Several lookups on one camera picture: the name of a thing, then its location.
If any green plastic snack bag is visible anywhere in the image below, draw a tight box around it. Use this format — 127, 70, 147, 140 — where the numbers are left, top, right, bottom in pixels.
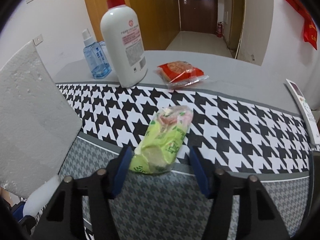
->
129, 106, 193, 174

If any houndstooth table mat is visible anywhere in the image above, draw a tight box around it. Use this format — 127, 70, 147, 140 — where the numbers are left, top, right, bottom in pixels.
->
56, 82, 314, 239

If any white styrofoam box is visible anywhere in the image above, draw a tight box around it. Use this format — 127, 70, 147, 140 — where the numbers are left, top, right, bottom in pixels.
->
0, 39, 83, 218

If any white remote control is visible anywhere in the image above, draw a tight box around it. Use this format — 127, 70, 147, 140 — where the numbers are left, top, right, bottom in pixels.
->
286, 79, 320, 145

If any red snack packet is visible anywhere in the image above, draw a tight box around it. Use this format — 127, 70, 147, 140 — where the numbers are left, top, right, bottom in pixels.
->
157, 61, 209, 89

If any blue spray bottle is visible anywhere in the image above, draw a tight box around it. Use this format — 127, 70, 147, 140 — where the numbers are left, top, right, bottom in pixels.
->
82, 29, 112, 79

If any red hanging banner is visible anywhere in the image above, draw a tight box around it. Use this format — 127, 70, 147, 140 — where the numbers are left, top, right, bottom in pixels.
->
285, 0, 318, 50

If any red fire extinguisher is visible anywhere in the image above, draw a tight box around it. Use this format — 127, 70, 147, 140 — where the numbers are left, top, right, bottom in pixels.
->
216, 22, 223, 37

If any white lotion pump bottle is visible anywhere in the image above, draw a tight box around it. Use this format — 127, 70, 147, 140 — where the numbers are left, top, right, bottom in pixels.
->
100, 0, 147, 88

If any dark brown entrance door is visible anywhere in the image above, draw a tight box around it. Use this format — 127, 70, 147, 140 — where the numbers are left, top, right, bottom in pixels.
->
179, 0, 218, 34

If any brown side door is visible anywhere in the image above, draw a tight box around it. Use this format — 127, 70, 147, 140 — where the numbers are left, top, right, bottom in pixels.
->
228, 0, 246, 59

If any wooden wardrobe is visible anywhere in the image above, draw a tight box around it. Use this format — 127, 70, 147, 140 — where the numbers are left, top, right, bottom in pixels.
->
80, 0, 182, 51

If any wall socket and switch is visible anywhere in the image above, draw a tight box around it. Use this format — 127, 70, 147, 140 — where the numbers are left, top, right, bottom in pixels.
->
33, 34, 43, 46

